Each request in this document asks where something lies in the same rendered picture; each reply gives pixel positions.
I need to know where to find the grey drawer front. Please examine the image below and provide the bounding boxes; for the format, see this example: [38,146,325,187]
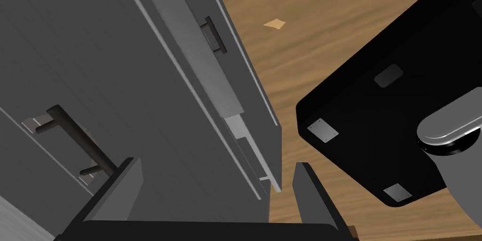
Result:
[165,0,283,193]

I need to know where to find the grey cabinet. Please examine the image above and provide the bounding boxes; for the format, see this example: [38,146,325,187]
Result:
[0,0,283,241]

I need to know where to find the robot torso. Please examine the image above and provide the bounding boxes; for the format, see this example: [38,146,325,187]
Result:
[295,0,482,241]

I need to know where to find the grey cabinet door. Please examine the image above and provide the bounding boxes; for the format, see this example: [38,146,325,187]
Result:
[0,0,270,224]

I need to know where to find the long black bar handle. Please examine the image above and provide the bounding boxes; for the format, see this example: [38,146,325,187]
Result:
[35,104,119,177]

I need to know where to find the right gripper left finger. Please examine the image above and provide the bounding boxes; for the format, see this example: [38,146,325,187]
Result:
[67,156,144,230]

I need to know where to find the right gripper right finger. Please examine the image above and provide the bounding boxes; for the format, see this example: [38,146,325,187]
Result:
[292,161,349,231]

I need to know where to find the short black bar handle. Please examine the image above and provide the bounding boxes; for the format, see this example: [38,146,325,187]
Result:
[199,16,228,55]

